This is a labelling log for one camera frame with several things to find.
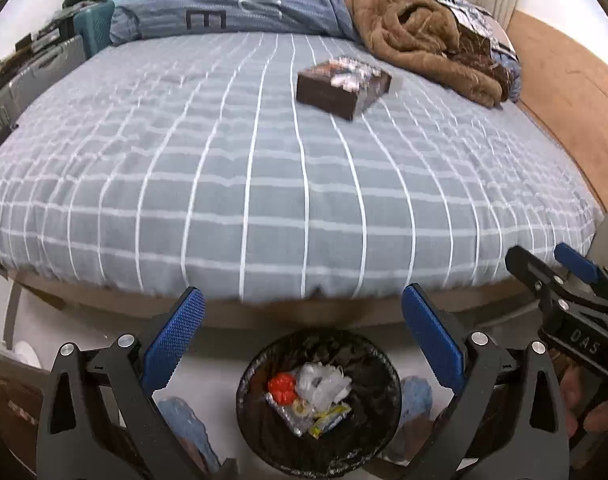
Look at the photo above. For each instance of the grey suitcase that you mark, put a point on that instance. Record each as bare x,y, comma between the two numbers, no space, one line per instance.
39,77

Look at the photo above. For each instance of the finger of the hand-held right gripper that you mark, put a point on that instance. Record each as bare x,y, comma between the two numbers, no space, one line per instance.
576,260
526,264

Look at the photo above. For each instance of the brown snack box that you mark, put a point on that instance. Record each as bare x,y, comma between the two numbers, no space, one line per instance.
329,95

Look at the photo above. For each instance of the person's right hand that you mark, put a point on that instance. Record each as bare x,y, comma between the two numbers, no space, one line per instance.
578,400

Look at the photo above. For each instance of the clear plastic bag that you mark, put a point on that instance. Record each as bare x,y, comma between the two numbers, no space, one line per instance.
319,385

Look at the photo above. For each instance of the dark brown furniture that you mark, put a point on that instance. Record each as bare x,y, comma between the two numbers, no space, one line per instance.
9,410

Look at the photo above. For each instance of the patterned pillow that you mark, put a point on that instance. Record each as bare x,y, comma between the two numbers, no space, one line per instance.
476,17

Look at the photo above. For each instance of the blue striped duvet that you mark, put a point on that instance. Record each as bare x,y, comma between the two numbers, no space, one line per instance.
264,5

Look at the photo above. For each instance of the red plastic bag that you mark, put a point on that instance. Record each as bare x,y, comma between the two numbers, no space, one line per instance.
282,387

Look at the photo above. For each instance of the white round object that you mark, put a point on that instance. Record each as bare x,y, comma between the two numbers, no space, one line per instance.
26,355

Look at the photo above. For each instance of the brown fleece blanket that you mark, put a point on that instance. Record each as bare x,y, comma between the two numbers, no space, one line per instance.
398,25

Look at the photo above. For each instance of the blue slipper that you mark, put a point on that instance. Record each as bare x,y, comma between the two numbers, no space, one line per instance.
184,425
414,395

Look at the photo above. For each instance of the wooden headboard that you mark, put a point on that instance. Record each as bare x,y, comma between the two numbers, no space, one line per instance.
568,100

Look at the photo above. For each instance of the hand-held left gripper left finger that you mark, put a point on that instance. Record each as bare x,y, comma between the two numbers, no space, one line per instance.
174,340

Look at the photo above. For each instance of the teal plastic crate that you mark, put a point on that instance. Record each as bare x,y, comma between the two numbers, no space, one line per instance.
95,27

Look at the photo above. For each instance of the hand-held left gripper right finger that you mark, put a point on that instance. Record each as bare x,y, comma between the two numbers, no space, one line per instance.
433,340

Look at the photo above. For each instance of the bed with grey checked sheet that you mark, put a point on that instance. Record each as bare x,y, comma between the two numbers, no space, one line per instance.
284,185

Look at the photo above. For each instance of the yellow white snack wrapper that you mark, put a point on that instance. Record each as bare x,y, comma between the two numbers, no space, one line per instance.
329,417

